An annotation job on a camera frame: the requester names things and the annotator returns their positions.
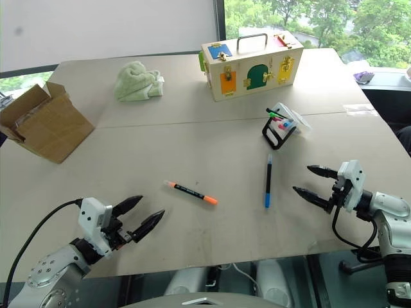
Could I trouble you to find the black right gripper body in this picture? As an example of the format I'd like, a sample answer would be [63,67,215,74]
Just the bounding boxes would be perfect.
[327,178,351,214]

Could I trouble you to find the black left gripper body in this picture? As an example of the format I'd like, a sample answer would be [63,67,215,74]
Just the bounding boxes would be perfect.
[101,216,134,252]

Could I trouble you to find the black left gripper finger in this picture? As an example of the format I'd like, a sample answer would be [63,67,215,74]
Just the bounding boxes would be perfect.
[112,194,144,221]
[130,209,166,244]

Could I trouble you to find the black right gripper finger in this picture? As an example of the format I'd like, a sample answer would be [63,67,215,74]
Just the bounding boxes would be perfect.
[306,164,339,181]
[292,186,333,213]

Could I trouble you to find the blue highlighter pen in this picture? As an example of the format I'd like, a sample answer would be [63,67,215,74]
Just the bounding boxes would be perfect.
[264,153,274,209]

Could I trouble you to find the orange highlighter pen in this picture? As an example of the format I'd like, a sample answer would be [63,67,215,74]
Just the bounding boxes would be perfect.
[163,180,219,206]

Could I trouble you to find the black pen holder with markers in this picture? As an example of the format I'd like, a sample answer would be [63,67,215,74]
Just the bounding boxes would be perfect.
[261,102,313,151]

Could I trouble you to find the brown cardboard box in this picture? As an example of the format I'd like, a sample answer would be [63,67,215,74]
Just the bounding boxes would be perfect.
[0,81,96,165]

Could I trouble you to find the wooden lock box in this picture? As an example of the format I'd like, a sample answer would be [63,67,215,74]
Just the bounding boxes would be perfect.
[198,32,304,103]

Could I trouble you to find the black office chair base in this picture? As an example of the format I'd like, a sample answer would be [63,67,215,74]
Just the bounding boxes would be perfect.
[338,249,386,274]

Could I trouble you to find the purple crumpled object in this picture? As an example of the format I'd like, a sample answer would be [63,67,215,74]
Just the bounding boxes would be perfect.
[353,71,376,83]

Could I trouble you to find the green towel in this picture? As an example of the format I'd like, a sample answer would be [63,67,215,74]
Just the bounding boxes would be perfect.
[113,60,165,103]

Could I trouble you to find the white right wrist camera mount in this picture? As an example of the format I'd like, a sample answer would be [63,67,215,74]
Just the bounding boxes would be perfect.
[337,159,367,213]

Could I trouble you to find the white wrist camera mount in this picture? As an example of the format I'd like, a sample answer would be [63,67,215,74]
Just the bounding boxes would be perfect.
[78,197,114,259]
[337,159,367,213]

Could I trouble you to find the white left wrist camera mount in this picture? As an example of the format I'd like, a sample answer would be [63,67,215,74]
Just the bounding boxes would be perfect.
[78,197,114,259]

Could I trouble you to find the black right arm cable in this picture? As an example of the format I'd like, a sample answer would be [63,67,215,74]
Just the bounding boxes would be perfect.
[331,192,383,264]

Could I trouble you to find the white cable under table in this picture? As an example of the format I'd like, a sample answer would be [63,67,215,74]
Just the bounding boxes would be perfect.
[231,262,261,298]

